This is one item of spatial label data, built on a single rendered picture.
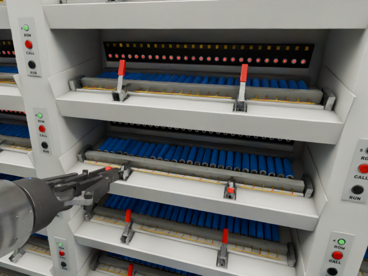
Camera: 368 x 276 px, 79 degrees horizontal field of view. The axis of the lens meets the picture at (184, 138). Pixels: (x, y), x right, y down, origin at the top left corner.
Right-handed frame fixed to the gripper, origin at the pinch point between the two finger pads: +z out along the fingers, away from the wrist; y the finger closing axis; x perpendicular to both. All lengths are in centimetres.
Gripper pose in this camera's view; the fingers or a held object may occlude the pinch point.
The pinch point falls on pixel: (104, 176)
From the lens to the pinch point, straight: 51.3
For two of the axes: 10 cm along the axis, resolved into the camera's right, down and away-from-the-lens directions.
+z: 2.3, -0.5, 9.7
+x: 1.0, -9.9, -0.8
